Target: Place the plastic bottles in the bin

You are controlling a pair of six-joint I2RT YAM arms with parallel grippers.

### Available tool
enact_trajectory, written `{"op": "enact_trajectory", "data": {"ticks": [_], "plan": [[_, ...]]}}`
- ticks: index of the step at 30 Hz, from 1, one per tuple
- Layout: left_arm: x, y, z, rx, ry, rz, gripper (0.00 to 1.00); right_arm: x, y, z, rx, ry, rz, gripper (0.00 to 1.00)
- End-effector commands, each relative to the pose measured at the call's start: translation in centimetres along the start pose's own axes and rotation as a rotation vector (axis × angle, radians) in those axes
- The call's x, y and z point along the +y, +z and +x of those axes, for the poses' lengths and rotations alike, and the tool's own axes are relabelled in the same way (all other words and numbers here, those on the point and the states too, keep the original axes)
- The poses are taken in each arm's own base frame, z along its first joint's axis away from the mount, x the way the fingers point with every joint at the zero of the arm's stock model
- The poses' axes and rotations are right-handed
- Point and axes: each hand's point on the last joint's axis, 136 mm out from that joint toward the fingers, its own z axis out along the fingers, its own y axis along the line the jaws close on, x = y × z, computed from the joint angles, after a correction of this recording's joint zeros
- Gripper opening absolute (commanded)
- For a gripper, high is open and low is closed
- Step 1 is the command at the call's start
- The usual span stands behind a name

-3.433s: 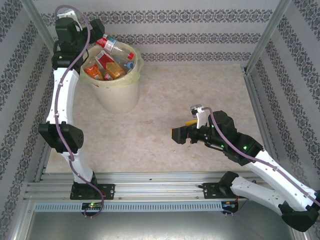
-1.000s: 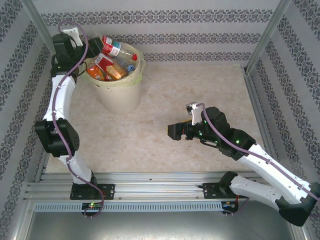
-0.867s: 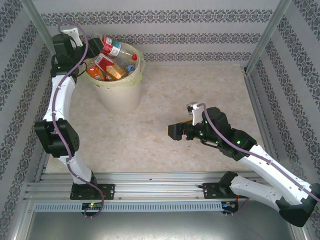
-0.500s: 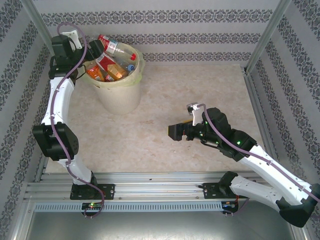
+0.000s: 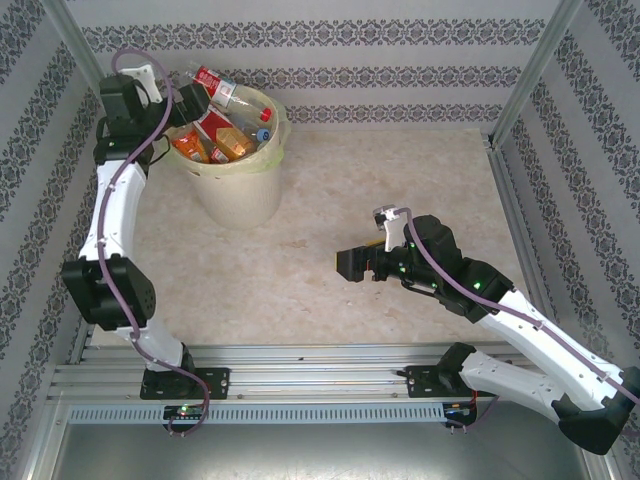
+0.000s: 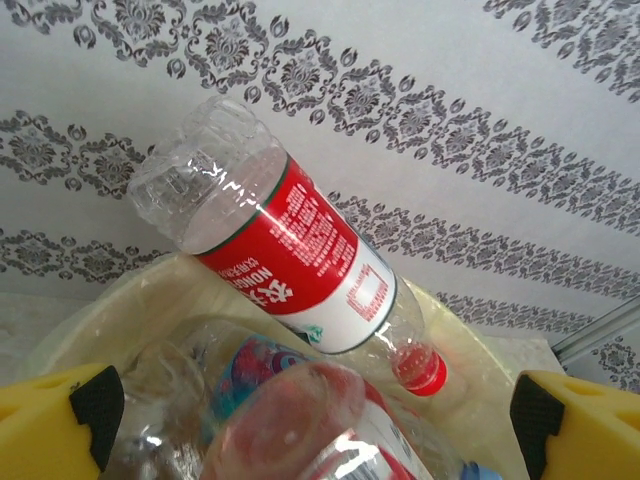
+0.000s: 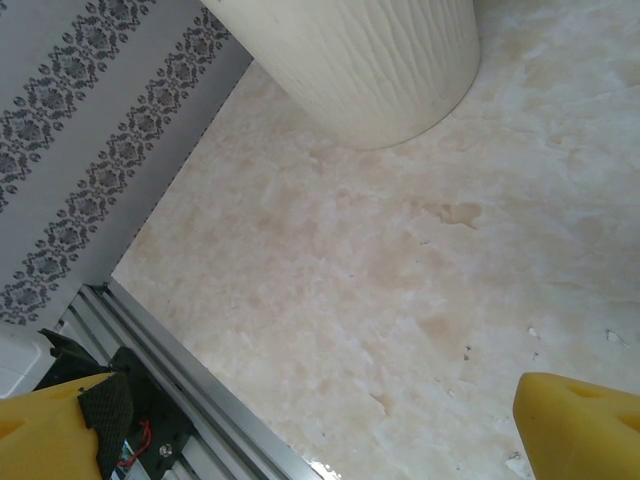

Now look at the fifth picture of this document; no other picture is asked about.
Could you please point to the red label amber drink bottle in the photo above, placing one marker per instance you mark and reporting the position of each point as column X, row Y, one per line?
column 215, row 125

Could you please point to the red white label clear bottle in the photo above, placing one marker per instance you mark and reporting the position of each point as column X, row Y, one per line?
column 220, row 87

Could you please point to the orange juice bottle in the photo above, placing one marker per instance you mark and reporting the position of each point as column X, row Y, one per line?
column 192, row 145

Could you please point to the blue-capped water bottle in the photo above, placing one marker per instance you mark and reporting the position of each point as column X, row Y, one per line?
column 264, row 134

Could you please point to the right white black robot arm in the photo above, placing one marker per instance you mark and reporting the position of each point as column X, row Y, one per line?
column 515, row 385

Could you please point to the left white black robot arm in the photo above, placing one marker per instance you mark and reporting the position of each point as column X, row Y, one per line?
column 115, row 210

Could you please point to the yellow plastic bin liner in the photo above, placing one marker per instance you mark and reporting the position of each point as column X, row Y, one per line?
column 270, row 160

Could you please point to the cream plastic bin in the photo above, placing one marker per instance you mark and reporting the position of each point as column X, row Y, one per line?
column 240, row 195

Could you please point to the right small circuit board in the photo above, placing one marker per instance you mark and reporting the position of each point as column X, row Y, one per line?
column 460, row 409

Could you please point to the small circuit board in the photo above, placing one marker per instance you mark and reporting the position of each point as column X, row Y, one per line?
column 460, row 409
column 185, row 411

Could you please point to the grey metal panel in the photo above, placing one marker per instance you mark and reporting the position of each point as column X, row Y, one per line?
column 320, row 450

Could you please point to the left small circuit board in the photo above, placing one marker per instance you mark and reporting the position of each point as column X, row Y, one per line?
column 185, row 411

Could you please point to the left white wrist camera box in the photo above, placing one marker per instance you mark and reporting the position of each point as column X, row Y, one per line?
column 142, row 75

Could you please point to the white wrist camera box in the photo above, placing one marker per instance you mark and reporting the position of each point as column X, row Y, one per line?
column 142, row 75
column 390, row 230

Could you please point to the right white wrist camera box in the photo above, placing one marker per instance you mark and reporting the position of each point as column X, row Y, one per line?
column 390, row 230

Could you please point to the aluminium frame post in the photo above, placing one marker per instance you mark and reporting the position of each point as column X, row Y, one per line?
column 81, row 50
column 537, row 65

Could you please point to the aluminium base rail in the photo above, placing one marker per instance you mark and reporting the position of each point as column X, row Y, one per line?
column 320, row 375

